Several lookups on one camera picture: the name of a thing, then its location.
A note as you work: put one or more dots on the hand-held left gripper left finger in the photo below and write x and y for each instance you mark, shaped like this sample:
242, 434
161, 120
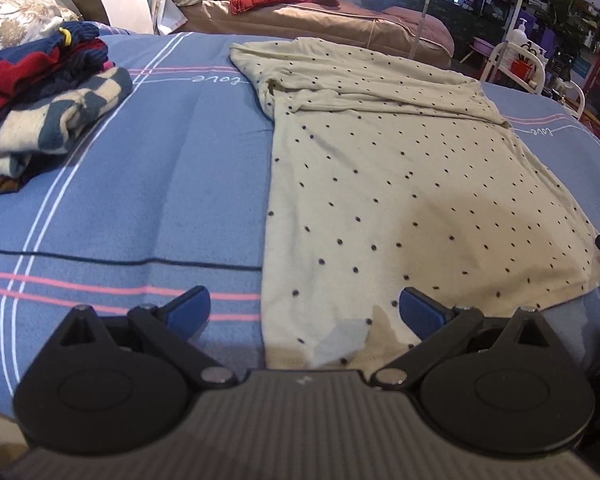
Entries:
192, 305

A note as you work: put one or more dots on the brown massage bed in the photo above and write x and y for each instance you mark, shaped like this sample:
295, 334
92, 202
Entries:
305, 25

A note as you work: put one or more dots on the clear plastic pole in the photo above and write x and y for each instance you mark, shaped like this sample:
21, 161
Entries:
430, 10

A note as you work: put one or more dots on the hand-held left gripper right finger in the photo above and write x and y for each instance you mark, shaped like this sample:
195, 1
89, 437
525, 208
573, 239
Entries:
422, 310

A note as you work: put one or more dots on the pink basin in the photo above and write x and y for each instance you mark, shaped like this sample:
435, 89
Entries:
487, 46

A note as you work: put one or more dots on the beige polka dot garment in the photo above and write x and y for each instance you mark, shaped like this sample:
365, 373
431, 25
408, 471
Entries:
405, 170

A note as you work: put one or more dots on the white pump bottle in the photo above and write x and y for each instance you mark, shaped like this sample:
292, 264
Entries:
519, 40

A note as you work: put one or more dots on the red box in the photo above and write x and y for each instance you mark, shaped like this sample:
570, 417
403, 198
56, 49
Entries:
521, 69

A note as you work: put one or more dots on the white metal trolley rack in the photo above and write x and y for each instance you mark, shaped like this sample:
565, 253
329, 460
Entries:
495, 60

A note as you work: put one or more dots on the green potted plant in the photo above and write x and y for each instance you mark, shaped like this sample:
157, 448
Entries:
567, 7

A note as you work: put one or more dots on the blue white checked garment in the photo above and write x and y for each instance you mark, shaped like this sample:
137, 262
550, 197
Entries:
55, 120

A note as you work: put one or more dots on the floral beige pillow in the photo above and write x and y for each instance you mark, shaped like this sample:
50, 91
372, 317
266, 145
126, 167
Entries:
15, 20

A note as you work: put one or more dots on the blue plaid bedsheet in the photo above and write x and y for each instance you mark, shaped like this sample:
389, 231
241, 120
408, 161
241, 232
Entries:
155, 185

